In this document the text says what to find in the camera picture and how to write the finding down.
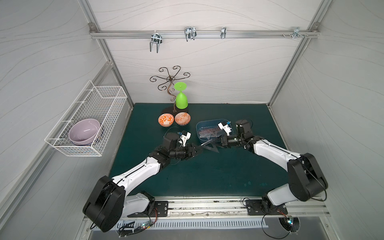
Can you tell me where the purple bowl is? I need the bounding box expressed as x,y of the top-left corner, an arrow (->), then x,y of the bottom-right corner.
68,119 -> 101,146

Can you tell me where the clear stencil ruler narrow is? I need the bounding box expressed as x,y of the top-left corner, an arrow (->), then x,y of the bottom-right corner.
198,127 -> 222,138

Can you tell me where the aluminium top rail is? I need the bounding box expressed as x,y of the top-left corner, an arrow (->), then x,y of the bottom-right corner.
90,29 -> 321,40

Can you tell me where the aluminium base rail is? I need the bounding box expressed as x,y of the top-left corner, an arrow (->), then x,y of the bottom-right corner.
110,196 -> 331,222

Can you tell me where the metal hook left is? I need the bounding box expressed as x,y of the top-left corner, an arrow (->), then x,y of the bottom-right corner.
150,33 -> 163,53

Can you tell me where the green plastic goblet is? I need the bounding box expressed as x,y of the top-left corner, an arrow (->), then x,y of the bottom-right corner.
175,82 -> 188,109

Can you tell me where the small clear triangle ruler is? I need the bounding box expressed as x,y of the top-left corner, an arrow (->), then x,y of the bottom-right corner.
200,138 -> 223,153

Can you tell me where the white cable duct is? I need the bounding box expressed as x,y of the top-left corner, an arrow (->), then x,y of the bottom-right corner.
116,218 -> 269,231

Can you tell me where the orange patterned bowl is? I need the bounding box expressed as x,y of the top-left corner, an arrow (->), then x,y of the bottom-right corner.
175,112 -> 191,126
158,113 -> 174,128

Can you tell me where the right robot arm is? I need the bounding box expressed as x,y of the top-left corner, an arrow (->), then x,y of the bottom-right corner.
218,120 -> 328,211

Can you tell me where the green table mat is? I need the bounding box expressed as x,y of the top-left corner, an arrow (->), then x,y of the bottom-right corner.
110,103 -> 288,197

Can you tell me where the metal hook middle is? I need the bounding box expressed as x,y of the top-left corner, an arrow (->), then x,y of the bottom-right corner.
184,27 -> 197,42

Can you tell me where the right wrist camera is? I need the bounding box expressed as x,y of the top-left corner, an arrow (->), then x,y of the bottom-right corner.
218,121 -> 232,136

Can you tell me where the brown metal cup stand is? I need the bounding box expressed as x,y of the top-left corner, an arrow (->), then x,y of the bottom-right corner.
150,66 -> 191,117

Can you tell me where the metal hook right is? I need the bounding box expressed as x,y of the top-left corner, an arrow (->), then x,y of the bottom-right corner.
282,27 -> 309,40

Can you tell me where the blue plastic storage box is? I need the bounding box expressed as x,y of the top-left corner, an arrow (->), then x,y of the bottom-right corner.
196,119 -> 232,144

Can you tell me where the white wire basket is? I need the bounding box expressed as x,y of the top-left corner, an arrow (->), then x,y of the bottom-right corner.
45,81 -> 127,157

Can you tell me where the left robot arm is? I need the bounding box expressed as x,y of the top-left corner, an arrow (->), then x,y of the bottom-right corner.
83,132 -> 204,232

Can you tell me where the orange patterned bowl left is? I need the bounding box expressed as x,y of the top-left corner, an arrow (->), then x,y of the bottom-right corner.
158,113 -> 174,128

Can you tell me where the metal hook small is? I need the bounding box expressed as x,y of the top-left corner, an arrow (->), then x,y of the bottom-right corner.
221,27 -> 227,39

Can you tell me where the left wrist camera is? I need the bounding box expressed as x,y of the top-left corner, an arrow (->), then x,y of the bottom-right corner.
178,131 -> 191,147

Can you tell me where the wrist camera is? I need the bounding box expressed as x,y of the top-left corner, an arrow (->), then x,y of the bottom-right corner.
218,121 -> 232,136
178,131 -> 191,147

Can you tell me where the orange patterned bowl right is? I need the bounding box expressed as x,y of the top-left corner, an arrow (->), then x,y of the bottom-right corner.
175,112 -> 191,126

